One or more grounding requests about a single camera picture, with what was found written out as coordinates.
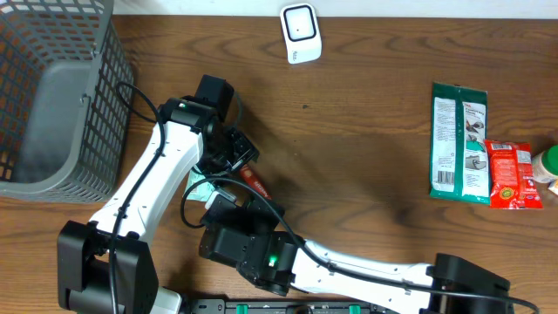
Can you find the white green 3M package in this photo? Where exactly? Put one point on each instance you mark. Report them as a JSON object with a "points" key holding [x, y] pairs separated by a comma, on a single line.
{"points": [[459, 167]]}

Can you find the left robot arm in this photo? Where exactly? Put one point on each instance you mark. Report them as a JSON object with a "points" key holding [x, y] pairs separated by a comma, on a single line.
{"points": [[105, 265]]}

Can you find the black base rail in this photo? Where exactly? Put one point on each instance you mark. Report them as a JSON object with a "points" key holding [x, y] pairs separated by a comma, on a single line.
{"points": [[221, 306]]}

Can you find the red candy bag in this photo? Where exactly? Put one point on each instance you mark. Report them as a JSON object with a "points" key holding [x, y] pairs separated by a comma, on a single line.
{"points": [[512, 175]]}

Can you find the white barcode scanner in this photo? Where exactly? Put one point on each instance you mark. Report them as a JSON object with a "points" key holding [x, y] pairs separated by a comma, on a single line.
{"points": [[301, 33]]}

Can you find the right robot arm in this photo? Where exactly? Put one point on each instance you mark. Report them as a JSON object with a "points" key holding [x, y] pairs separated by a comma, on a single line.
{"points": [[450, 285]]}

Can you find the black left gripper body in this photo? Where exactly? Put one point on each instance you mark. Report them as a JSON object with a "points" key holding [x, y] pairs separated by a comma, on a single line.
{"points": [[234, 153]]}

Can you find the red tube package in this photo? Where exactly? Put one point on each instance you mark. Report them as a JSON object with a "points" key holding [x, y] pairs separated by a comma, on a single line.
{"points": [[250, 177]]}

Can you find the grey plastic mesh basket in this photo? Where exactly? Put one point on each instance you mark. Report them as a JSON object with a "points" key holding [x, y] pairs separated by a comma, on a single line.
{"points": [[63, 124]]}

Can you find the small orange white box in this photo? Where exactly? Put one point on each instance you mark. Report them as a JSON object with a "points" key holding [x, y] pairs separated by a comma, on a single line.
{"points": [[553, 187]]}

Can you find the mint green wipes pack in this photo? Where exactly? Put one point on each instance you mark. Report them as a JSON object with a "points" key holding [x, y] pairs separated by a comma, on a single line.
{"points": [[201, 192]]}

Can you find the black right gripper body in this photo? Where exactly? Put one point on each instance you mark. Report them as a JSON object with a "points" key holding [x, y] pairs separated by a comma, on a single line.
{"points": [[266, 218]]}

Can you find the green lid white jar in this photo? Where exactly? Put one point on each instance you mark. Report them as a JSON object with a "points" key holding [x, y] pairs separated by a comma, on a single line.
{"points": [[545, 165]]}

